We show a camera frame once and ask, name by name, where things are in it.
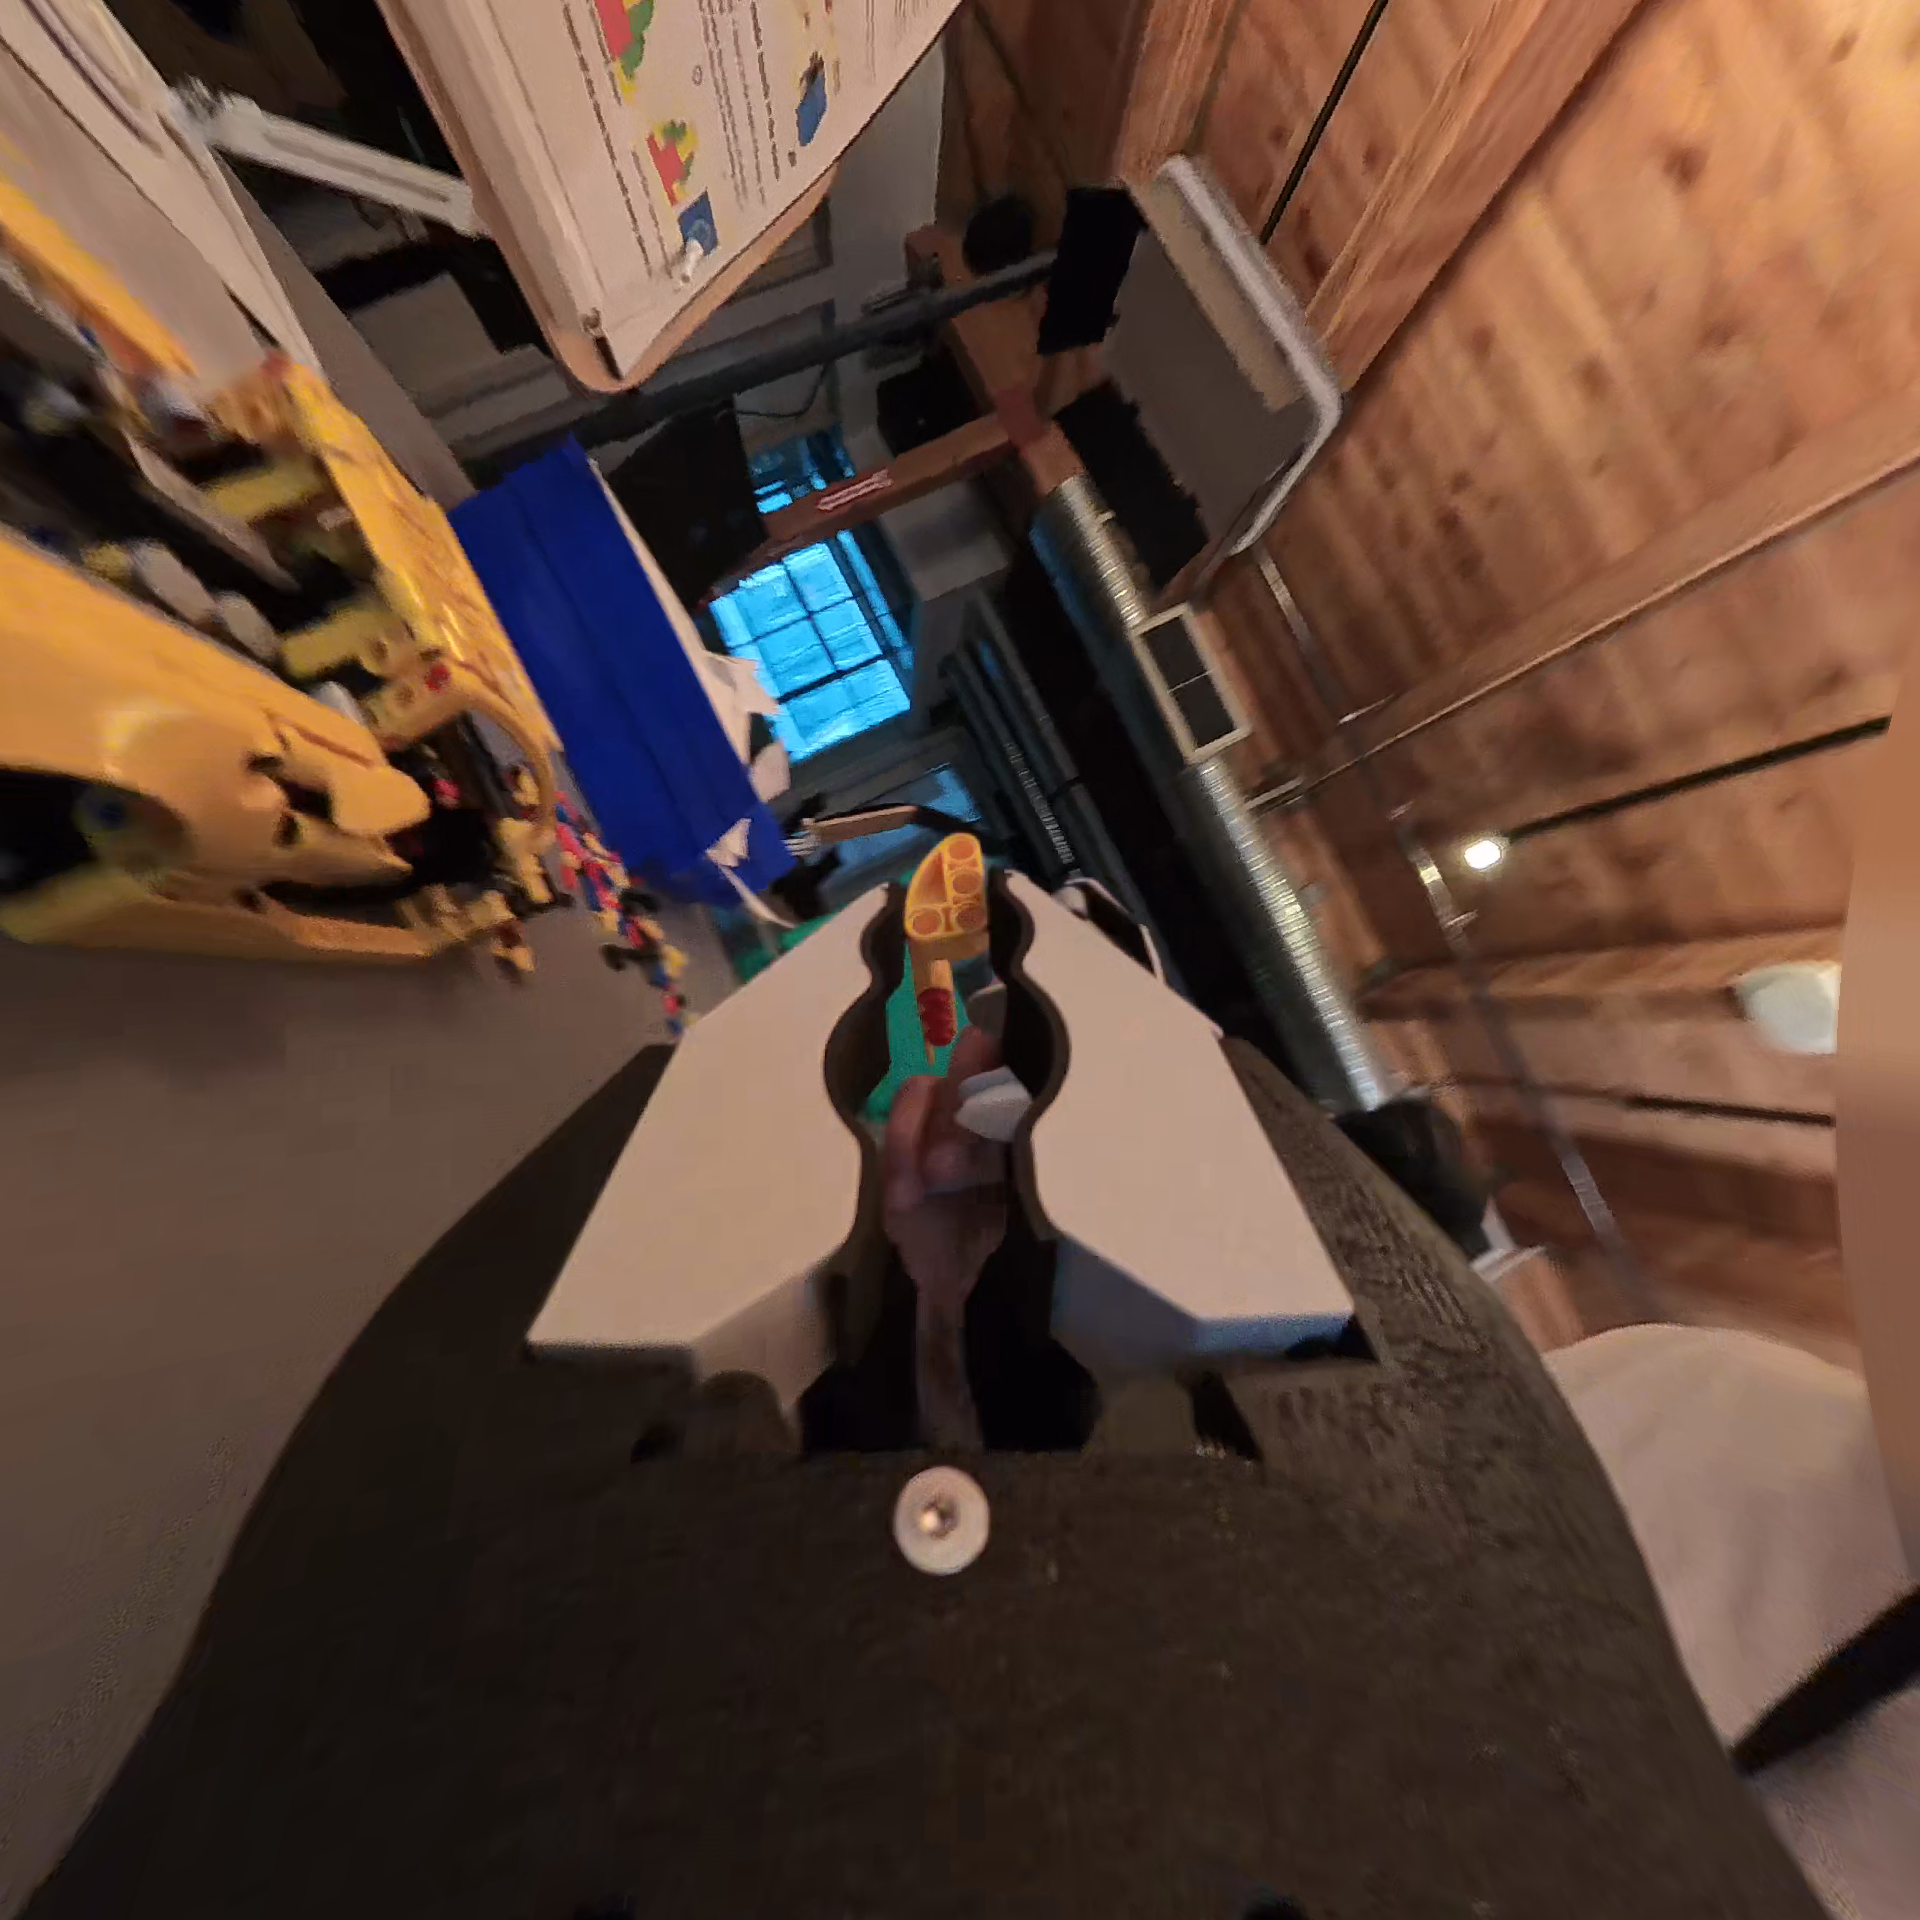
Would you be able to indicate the black monitor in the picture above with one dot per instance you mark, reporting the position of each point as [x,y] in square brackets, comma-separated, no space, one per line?
[683,496]

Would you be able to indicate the wooden board with printed sheet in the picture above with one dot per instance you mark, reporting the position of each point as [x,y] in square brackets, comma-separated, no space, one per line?
[645,149]

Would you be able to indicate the yellow brick toy car model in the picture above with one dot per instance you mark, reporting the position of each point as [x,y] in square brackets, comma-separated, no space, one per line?
[181,782]

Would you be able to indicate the pile of small coloured pins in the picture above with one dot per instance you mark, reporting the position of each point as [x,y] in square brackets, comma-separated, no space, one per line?
[601,886]

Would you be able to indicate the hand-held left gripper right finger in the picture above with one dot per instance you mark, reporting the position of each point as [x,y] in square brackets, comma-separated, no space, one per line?
[1201,1187]

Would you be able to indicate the large paned window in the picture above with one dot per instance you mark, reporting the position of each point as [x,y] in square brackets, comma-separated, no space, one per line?
[816,660]

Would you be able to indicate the person's white shirt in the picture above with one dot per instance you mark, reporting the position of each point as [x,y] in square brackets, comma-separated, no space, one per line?
[1725,1501]

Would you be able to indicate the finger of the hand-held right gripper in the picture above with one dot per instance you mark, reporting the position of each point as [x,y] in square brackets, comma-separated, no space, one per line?
[990,1107]

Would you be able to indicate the silver ventilation duct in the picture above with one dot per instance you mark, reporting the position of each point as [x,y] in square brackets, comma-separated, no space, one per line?
[1244,840]

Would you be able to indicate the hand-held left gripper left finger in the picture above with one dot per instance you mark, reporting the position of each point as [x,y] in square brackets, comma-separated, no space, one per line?
[705,1201]

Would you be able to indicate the white air vent grille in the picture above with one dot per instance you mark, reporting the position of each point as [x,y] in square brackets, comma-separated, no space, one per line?
[1193,682]

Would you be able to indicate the wooden pillar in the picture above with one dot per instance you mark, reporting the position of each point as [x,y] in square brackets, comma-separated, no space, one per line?
[901,481]

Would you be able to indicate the ceiling spot light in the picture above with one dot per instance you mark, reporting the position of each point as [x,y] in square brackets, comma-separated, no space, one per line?
[1483,855]

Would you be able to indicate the green plastic bin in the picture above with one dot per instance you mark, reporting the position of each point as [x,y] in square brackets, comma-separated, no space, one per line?
[911,1049]

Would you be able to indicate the instruction sheet on stand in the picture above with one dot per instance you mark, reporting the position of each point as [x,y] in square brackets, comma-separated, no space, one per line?
[330,149]

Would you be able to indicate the grey ceiling unit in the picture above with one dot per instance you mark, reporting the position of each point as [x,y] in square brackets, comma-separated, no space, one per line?
[1201,359]

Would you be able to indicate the person's right hand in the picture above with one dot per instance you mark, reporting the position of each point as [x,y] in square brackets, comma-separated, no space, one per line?
[938,1201]

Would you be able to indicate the blue plastic bin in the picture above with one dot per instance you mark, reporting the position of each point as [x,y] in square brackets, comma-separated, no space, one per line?
[601,676]

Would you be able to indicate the white ceiling sensor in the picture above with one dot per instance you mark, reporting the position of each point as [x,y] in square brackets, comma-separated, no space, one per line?
[1784,1005]

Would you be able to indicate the grey desk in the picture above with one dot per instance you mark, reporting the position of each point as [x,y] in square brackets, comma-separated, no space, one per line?
[224,1201]

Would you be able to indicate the yellow curved panel brick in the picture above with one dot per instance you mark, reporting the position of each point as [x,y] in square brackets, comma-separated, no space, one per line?
[945,886]

